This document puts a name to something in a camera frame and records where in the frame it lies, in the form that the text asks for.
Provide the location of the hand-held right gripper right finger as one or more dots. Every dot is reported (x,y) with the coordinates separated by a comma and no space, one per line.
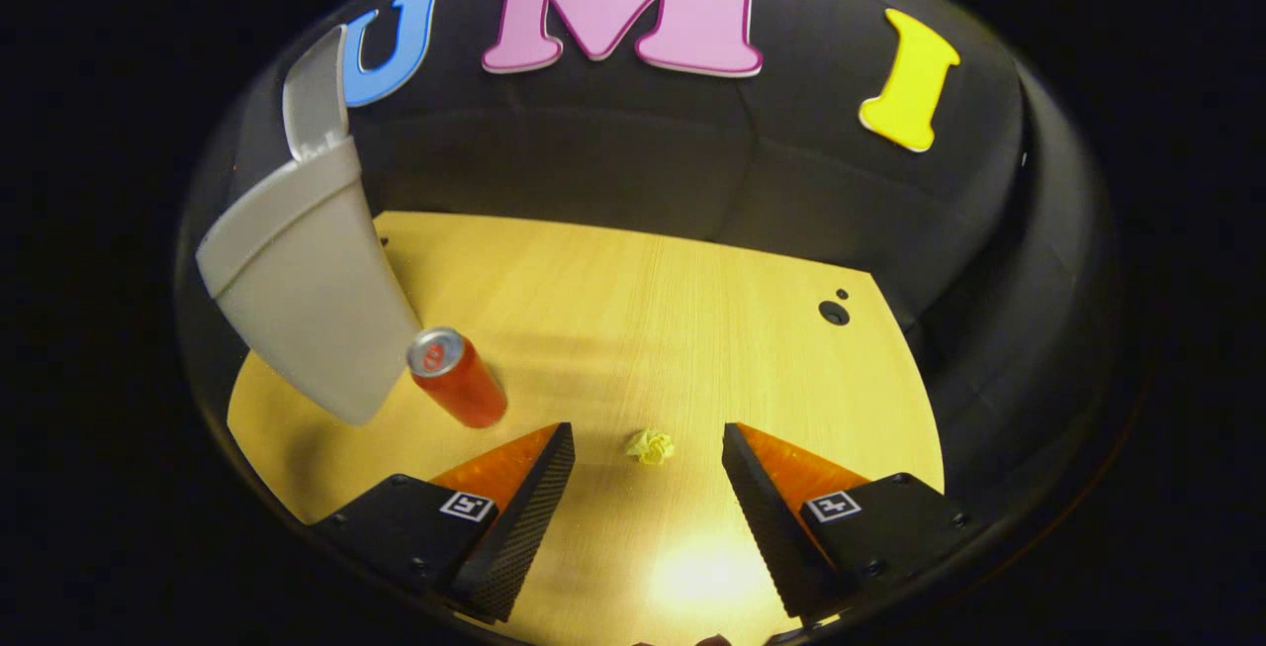
(771,537)

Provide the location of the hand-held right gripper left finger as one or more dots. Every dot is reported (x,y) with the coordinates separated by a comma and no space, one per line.
(514,537)

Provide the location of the yellow paper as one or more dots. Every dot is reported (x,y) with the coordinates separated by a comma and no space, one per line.
(650,447)

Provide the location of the red pop can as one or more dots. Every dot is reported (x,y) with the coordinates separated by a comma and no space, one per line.
(460,384)

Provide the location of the white desktop garbage bin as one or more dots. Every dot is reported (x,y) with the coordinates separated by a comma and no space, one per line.
(307,280)

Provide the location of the wooden desktop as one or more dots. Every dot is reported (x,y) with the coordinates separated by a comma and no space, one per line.
(643,329)

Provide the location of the black desk grommet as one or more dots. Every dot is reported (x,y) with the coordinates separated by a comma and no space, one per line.
(834,313)

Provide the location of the black backdrop cloth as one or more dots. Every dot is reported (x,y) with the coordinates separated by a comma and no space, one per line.
(643,151)

